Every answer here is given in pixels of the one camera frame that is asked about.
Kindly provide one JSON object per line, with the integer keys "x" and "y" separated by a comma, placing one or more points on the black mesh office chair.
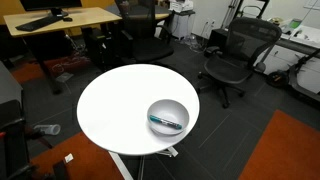
{"x": 226, "y": 68}

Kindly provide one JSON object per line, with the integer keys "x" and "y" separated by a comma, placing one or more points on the white cabinet desk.
{"x": 283, "y": 60}

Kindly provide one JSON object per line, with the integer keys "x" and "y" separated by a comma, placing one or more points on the black monitor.
{"x": 50, "y": 4}

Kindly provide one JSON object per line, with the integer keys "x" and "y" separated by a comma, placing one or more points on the small white card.
{"x": 68, "y": 158}

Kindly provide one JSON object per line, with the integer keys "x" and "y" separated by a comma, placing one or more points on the green cup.
{"x": 295, "y": 23}

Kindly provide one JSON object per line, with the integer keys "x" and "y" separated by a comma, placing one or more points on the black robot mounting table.
{"x": 11, "y": 146}

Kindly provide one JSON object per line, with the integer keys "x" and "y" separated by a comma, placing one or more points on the grey flat floor plate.
{"x": 64, "y": 77}

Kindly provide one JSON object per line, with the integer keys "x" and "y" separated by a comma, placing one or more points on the black metal stand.
{"x": 255, "y": 8}

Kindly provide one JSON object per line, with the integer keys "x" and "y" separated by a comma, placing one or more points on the plastic bottle on floor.
{"x": 48, "y": 129}

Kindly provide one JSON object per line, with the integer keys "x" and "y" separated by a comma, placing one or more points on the white table base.
{"x": 119, "y": 165}

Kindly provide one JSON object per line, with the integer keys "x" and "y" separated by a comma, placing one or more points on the black box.
{"x": 218, "y": 36}

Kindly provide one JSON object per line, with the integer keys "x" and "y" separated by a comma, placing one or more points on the white drawer unit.
{"x": 183, "y": 25}

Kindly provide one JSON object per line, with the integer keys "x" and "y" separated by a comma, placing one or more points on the black board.
{"x": 61, "y": 170}

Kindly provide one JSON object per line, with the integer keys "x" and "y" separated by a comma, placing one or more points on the black keyboard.
{"x": 38, "y": 23}

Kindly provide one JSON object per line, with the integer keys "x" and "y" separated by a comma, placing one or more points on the white bowl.
{"x": 170, "y": 110}

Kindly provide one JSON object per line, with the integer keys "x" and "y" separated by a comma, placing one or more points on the black high-back office chair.
{"x": 151, "y": 50}

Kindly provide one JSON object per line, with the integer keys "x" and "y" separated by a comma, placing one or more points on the teal marker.
{"x": 165, "y": 121}

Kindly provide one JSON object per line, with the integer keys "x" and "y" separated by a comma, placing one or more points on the black kick scooter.
{"x": 300, "y": 83}

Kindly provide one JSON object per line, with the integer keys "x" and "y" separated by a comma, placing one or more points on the white paper sheets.
{"x": 306, "y": 33}

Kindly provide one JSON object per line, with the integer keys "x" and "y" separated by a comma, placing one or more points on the white printer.
{"x": 181, "y": 5}

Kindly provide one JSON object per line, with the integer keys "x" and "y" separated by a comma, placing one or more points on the black computer tower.
{"x": 96, "y": 50}

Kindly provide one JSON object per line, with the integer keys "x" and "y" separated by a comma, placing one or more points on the black computer mouse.
{"x": 67, "y": 19}

